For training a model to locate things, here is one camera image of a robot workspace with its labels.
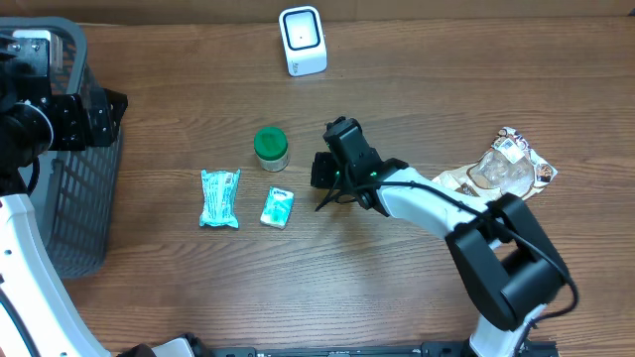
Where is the green lid jar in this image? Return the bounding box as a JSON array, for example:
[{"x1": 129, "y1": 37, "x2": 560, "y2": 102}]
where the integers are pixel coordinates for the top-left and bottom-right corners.
[{"x1": 254, "y1": 127, "x2": 289, "y2": 172}]

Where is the teal tissue packet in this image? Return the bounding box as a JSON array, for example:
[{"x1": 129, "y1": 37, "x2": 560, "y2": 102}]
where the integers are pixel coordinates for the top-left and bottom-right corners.
[{"x1": 260, "y1": 186, "x2": 295, "y2": 229}]

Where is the brown white snack bag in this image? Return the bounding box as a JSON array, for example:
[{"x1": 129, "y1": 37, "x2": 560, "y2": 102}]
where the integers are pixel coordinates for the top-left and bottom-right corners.
[{"x1": 433, "y1": 127, "x2": 558, "y2": 200}]

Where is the white barcode scanner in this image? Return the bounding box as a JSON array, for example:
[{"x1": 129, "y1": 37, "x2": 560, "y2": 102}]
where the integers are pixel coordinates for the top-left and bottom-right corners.
[{"x1": 279, "y1": 5, "x2": 327, "y2": 77}]

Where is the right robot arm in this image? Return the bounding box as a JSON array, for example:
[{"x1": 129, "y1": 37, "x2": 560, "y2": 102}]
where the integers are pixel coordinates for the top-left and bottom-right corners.
[{"x1": 311, "y1": 117, "x2": 579, "y2": 356}]

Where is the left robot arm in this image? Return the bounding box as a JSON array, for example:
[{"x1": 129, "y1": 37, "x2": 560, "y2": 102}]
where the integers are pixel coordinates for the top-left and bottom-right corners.
[{"x1": 1, "y1": 27, "x2": 128, "y2": 356}]

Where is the mint green wipes packet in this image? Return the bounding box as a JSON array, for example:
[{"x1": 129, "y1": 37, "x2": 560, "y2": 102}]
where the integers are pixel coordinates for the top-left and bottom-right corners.
[{"x1": 199, "y1": 170, "x2": 241, "y2": 229}]

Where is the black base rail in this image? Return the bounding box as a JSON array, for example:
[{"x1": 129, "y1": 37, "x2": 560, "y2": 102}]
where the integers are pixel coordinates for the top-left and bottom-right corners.
[{"x1": 207, "y1": 340, "x2": 562, "y2": 357}]

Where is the grey plastic mesh basket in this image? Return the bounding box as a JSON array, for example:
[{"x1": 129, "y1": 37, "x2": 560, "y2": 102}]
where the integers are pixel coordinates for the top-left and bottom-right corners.
[{"x1": 1, "y1": 17, "x2": 123, "y2": 279}]

